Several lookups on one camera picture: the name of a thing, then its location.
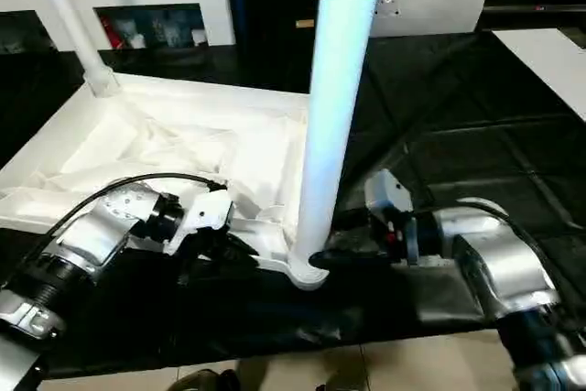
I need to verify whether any black bar with red mark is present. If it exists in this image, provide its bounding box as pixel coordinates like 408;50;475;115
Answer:
483;5;586;13

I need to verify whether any white plastic table top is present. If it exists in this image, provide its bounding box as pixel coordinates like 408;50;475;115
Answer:
0;72;331;291

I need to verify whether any white plastic table leg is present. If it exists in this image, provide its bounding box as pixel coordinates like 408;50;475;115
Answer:
295;0;386;273
30;0;121;99

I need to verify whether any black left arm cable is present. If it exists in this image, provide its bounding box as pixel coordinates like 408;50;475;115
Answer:
0;173;229;289

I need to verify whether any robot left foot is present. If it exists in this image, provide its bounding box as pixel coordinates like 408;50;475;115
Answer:
176;368;237;391

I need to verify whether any black work mat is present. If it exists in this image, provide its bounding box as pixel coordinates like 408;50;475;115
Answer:
0;31;586;381

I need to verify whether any white flat board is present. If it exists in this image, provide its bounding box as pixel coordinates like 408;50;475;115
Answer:
492;27;586;123

